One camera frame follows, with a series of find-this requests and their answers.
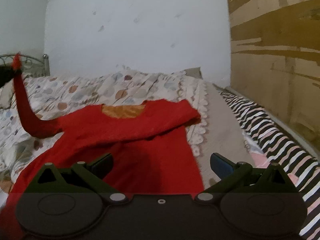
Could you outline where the red long-sleeve sweater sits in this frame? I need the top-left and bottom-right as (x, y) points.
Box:
(1, 55), (204, 239)

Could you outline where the patterned circle duvet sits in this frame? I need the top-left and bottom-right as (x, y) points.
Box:
(0, 70), (251, 205)

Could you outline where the wooden plywood board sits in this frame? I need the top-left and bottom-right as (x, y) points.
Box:
(228, 0), (319, 147)

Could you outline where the black white striped sheet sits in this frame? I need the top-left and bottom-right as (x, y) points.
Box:
(220, 92), (319, 239)

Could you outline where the metal bed headboard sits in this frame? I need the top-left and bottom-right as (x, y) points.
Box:
(1, 54), (50, 77)

